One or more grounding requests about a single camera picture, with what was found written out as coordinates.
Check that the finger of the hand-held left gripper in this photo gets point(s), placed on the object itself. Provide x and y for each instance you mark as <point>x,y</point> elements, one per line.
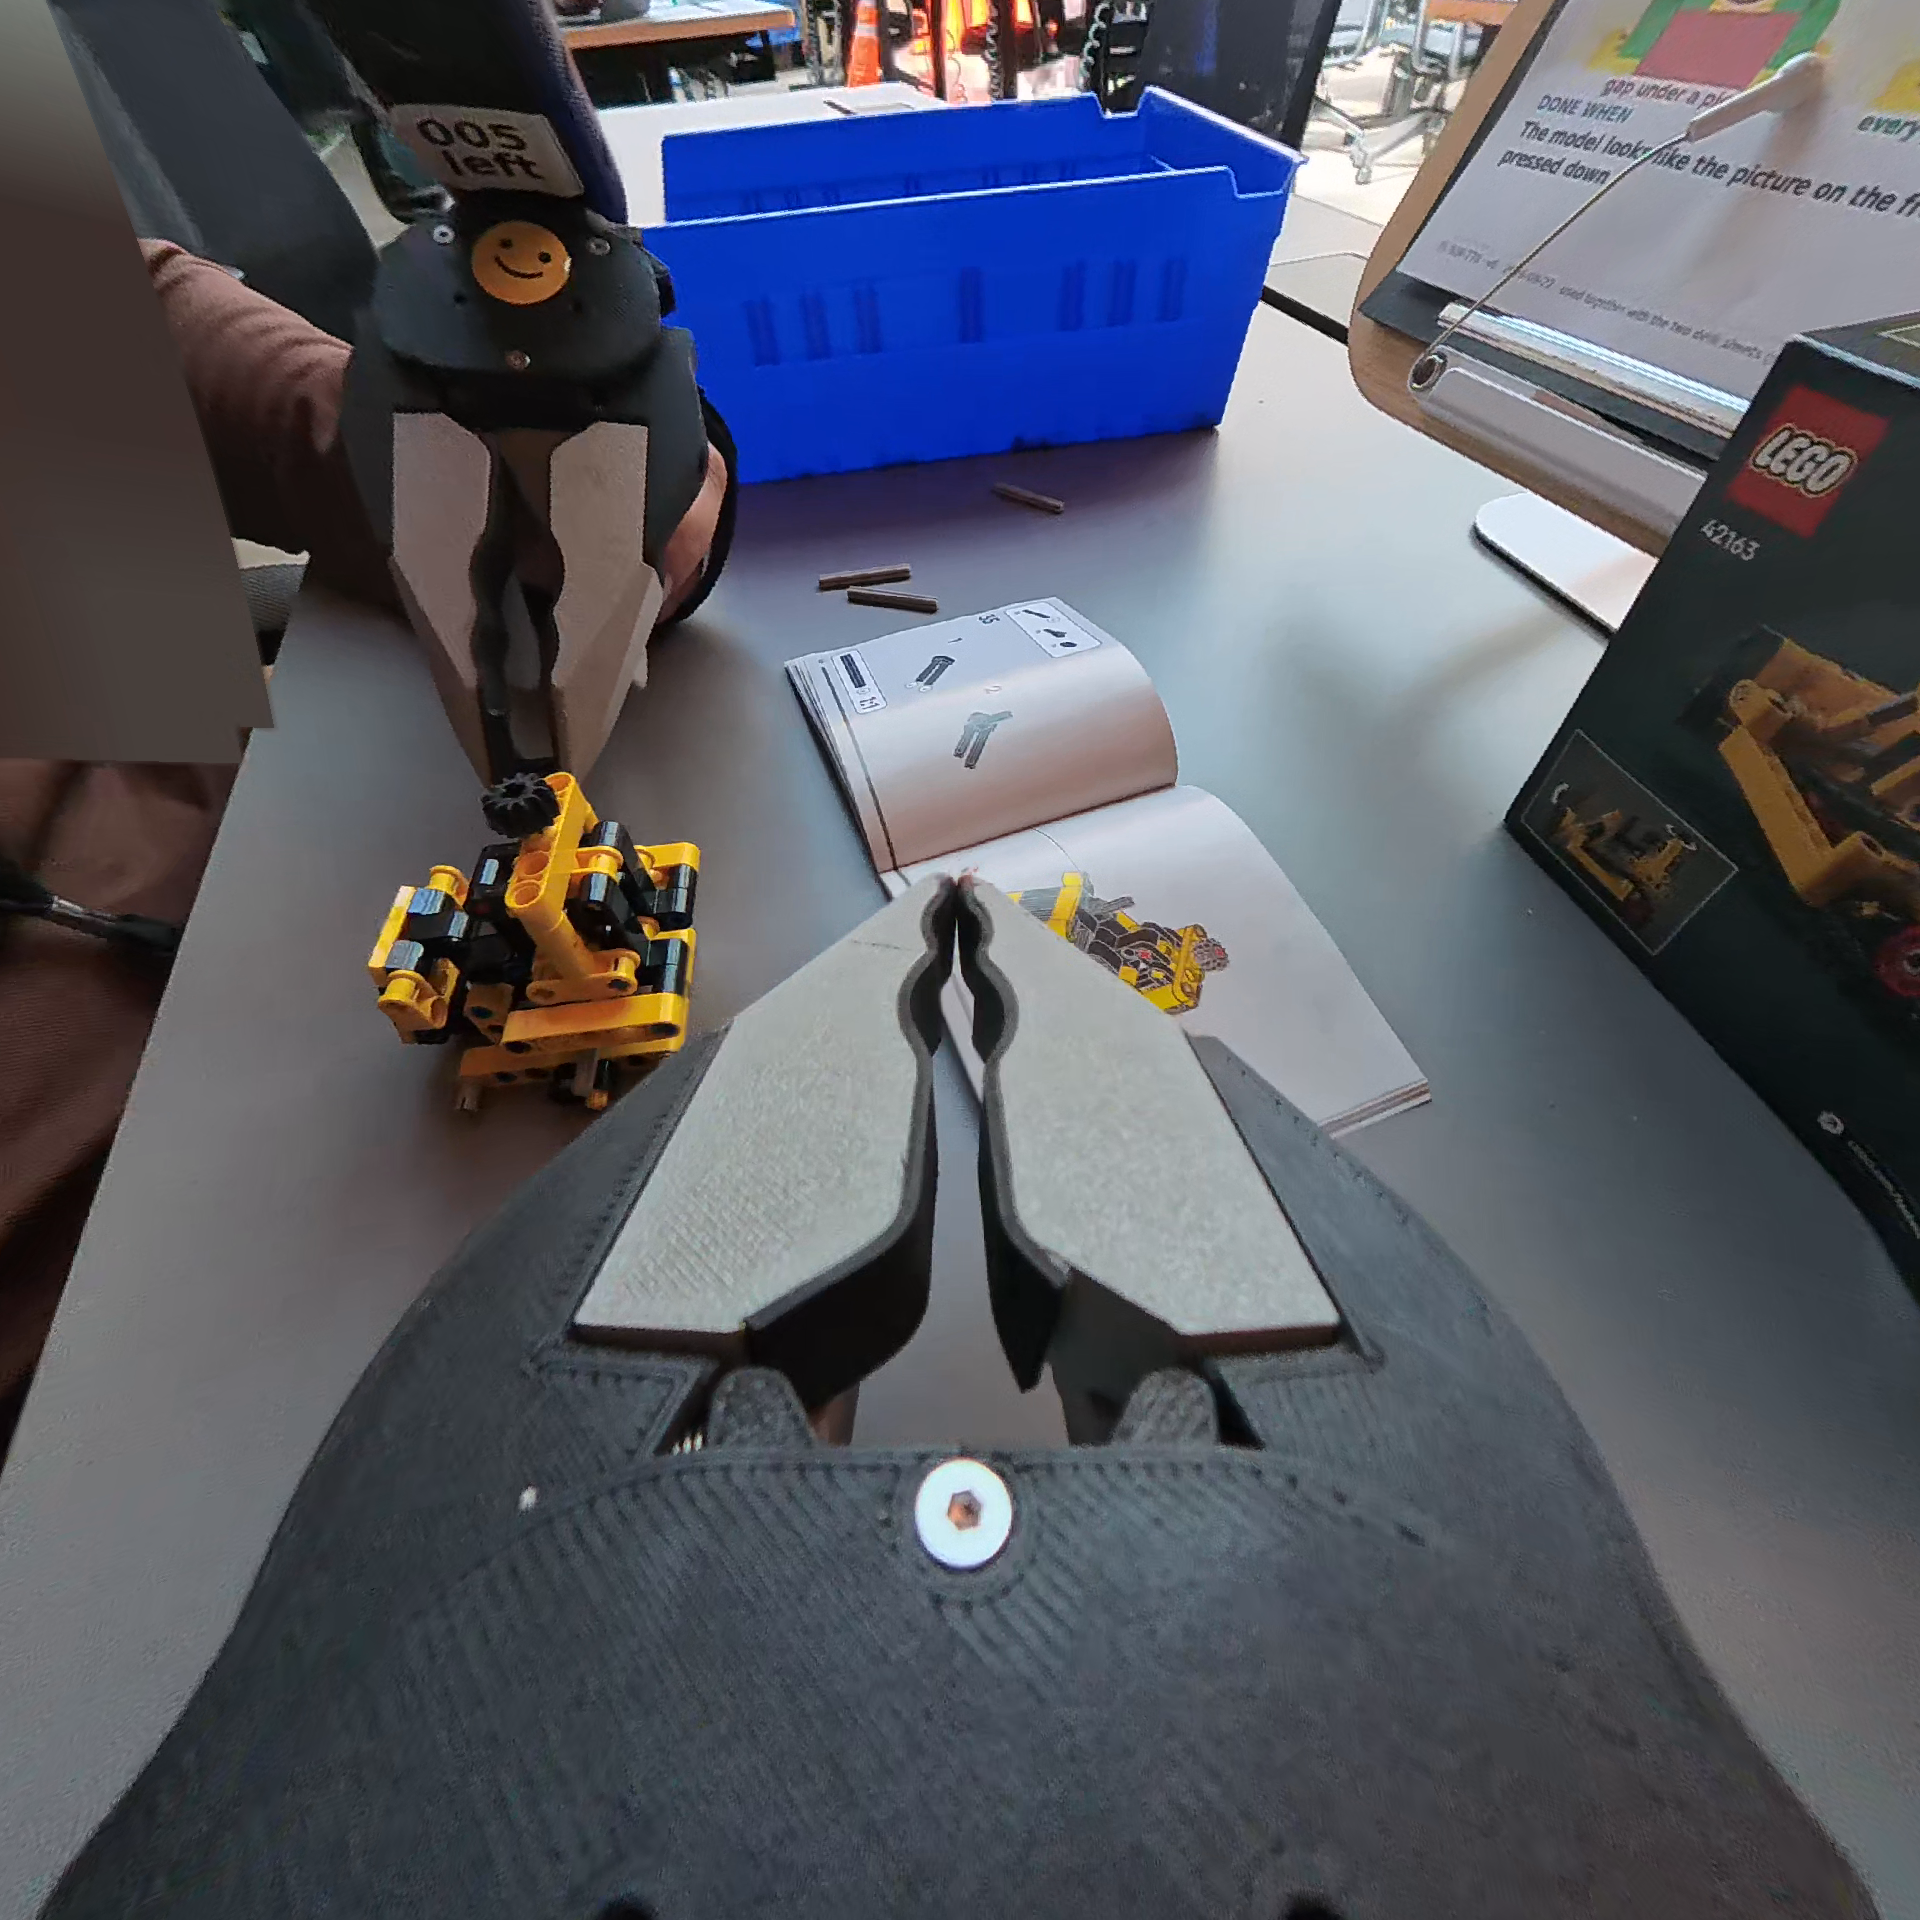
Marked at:
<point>437,525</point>
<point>610,556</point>

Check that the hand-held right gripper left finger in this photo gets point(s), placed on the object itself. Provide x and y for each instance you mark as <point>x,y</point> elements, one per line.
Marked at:
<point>751,1173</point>

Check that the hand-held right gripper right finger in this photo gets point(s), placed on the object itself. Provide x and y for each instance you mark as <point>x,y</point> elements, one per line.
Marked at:
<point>1140,1186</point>

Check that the yellow black lego model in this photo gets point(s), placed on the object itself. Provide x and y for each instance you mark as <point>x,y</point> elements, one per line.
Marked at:
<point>555,946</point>

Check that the person's left forearm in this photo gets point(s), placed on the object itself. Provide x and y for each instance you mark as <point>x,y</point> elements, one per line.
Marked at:
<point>257,403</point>

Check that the lego instruction booklet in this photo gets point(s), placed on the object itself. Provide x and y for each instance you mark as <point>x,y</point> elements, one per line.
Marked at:
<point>1035,750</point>

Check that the dark lego box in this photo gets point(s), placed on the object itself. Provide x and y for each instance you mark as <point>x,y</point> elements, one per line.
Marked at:
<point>1769,778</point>

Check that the person's left hand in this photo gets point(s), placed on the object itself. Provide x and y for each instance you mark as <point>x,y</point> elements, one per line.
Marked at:
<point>694,542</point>

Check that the brown wooden table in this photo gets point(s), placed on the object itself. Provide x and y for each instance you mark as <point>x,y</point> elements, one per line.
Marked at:
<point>689,29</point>

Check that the dark office chair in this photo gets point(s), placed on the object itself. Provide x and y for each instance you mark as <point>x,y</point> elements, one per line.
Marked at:
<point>226,122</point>

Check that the blue plastic bin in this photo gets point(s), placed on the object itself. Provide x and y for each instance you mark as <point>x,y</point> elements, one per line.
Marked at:
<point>963,284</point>

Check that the orange traffic cone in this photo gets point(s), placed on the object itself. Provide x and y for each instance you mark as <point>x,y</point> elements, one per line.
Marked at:
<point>868,42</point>

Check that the orange safety vest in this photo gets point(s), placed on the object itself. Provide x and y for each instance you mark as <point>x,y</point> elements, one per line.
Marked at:
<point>1028,26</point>

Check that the person's brown garment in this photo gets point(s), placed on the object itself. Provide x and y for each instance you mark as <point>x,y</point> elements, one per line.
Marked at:
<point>73,1129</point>

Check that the black office chair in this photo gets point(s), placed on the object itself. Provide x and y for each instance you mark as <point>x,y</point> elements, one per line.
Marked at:
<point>1218,62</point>

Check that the white stand base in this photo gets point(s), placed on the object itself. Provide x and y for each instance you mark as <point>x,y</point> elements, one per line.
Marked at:
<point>1575,542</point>

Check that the wooden document stand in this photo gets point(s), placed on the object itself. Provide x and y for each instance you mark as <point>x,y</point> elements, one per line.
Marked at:
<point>1385,325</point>

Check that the printed instruction sheet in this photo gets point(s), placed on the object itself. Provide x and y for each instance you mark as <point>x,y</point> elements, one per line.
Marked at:
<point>1679,167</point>

